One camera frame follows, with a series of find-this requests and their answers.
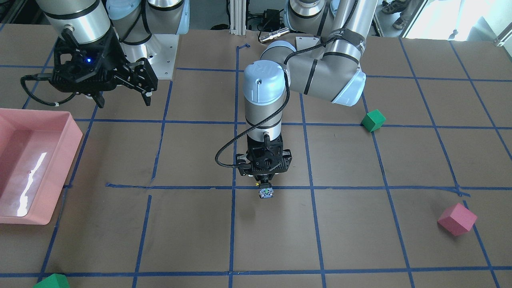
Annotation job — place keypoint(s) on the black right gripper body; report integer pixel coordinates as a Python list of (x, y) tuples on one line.
[(113, 57)]

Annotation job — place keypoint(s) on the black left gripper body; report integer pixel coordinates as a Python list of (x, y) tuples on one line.
[(287, 159)]

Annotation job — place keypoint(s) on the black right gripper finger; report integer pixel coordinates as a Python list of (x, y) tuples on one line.
[(138, 76), (99, 99)]

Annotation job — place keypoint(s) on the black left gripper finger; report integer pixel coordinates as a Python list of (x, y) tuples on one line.
[(260, 179), (269, 177)]

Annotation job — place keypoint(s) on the yellow push button switch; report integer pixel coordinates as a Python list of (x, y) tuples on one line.
[(266, 190)]

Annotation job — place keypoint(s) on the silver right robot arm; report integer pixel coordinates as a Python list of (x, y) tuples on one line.
[(85, 21)]

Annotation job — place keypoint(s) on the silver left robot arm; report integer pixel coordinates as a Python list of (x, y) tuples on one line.
[(329, 70)]

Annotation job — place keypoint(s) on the pink plastic tray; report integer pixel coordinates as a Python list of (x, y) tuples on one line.
[(37, 148)]

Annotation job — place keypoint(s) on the green foam cube near base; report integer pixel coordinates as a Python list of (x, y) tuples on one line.
[(373, 120)]

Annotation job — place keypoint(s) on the silver metal cylinder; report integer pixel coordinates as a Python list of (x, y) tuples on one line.
[(273, 35)]

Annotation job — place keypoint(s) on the green foam cube near tray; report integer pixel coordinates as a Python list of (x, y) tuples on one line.
[(53, 281)]

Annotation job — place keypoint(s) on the pink foam cube far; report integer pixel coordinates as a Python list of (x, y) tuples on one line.
[(457, 219)]

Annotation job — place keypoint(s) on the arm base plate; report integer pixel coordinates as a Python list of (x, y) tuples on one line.
[(161, 52), (303, 42)]

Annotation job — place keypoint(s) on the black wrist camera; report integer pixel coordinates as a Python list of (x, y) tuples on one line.
[(75, 69)]

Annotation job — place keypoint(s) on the aluminium frame post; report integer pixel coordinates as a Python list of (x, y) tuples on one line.
[(237, 17)]

